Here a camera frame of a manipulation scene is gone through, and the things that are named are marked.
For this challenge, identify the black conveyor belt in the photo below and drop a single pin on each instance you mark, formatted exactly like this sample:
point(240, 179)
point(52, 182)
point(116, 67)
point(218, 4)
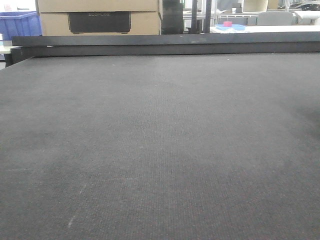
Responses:
point(161, 137)

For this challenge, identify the pink small box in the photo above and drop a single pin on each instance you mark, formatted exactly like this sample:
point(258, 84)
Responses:
point(227, 24)

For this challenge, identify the large cardboard box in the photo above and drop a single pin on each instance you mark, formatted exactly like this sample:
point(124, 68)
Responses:
point(100, 17)

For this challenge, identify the blue flat tray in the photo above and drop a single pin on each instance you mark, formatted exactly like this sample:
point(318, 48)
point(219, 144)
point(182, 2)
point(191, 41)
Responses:
point(235, 27)

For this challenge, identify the white background table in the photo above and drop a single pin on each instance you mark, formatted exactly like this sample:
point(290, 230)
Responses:
point(270, 29)

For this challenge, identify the grey office chair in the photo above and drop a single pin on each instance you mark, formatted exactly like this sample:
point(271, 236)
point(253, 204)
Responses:
point(274, 18)

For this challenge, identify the blue plastic crate on table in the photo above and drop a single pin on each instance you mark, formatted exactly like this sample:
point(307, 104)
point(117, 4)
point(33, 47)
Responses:
point(19, 23)

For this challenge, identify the black shelf post left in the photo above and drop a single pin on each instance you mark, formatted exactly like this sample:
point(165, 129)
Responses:
point(194, 21)

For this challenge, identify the black shelf post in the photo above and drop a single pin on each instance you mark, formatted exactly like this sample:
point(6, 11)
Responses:
point(194, 21)
point(208, 14)

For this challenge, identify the black shelf post right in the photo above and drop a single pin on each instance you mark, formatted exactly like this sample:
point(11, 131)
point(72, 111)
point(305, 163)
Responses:
point(208, 14)

